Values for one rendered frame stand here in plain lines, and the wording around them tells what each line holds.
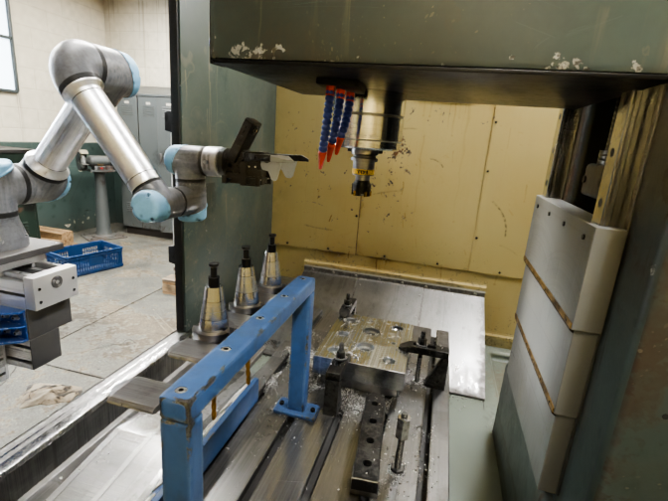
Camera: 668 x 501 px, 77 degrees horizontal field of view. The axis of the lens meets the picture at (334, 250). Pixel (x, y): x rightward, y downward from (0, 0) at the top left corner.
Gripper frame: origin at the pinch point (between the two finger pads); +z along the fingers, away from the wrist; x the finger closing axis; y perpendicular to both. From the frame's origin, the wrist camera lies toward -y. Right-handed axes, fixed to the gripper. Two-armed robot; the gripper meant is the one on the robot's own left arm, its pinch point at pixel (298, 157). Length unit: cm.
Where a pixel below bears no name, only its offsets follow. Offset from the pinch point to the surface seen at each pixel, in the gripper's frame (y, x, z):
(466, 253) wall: 44, -101, 47
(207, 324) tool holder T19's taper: 23, 46, 3
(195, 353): 25, 51, 4
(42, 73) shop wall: -69, -330, -446
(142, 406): 25, 63, 5
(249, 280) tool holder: 19.8, 34.0, 3.6
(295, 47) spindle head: -17.5, 32.6, 10.9
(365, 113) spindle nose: -9.9, 7.9, 17.1
